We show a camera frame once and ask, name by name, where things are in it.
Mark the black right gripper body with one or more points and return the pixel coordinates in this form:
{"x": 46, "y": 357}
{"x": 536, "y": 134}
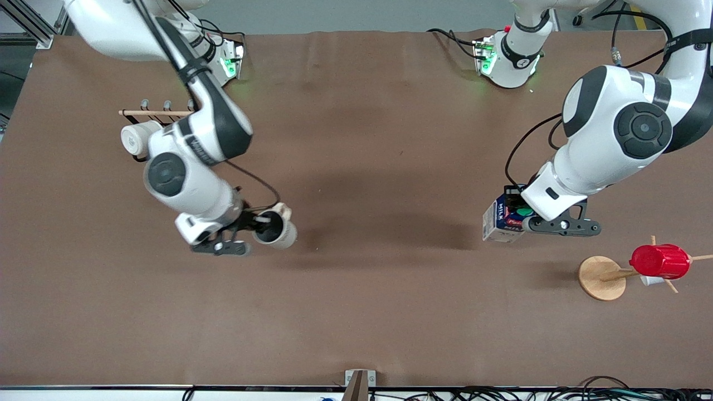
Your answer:
{"x": 247, "y": 218}

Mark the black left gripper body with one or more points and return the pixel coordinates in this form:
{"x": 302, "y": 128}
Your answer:
{"x": 513, "y": 194}

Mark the beige mug with grey inside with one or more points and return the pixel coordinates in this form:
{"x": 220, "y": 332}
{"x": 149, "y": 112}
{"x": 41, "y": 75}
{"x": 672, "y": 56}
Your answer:
{"x": 281, "y": 234}

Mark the blue milk carton green cap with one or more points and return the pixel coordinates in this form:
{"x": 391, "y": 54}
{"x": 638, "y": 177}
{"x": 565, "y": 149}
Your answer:
{"x": 501, "y": 225}

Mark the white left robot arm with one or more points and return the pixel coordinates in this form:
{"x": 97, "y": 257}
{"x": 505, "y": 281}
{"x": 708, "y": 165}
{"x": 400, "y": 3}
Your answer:
{"x": 618, "y": 133}

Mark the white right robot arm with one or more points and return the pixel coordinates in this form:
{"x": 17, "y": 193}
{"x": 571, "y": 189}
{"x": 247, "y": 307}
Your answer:
{"x": 195, "y": 161}

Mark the small white cup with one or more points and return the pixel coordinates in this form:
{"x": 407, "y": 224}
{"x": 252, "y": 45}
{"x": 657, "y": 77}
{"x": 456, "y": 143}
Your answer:
{"x": 649, "y": 281}

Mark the red plastic cup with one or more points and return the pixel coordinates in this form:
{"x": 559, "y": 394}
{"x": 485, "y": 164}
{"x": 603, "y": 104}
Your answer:
{"x": 660, "y": 262}

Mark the wooden mug tree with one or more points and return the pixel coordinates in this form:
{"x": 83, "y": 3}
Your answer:
{"x": 601, "y": 278}

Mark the white mug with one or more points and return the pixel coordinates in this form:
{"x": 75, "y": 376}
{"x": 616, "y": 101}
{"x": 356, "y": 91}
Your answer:
{"x": 136, "y": 139}

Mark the black caster wheel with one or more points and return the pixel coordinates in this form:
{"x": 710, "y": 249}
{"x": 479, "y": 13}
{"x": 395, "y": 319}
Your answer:
{"x": 579, "y": 20}

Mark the metal camera bracket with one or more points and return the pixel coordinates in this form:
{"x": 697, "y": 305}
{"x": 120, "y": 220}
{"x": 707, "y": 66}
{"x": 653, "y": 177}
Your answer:
{"x": 359, "y": 381}

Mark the aluminium frame profile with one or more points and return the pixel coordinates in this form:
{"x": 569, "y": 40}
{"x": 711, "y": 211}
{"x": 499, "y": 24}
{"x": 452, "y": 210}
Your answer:
{"x": 30, "y": 25}

